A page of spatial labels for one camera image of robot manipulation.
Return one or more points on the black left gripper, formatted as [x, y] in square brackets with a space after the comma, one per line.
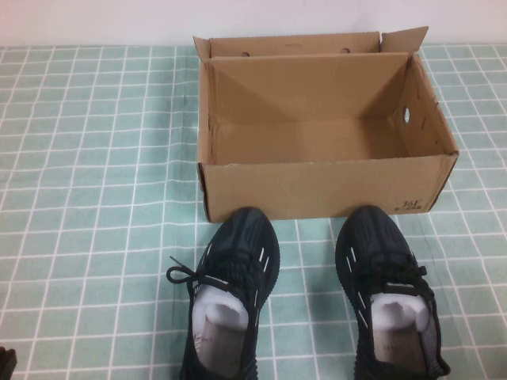
[7, 364]

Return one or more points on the black sneaker with lace bow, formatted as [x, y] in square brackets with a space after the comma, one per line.
[245, 237]

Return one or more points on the black knit sneaker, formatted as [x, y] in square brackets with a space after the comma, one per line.
[368, 237]

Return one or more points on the white paper shoe stuffing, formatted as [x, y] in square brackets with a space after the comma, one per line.
[216, 305]
[396, 308]

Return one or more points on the brown cardboard shoe box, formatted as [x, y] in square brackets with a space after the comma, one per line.
[317, 186]

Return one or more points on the green white checked tablecloth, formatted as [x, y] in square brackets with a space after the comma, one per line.
[99, 198]

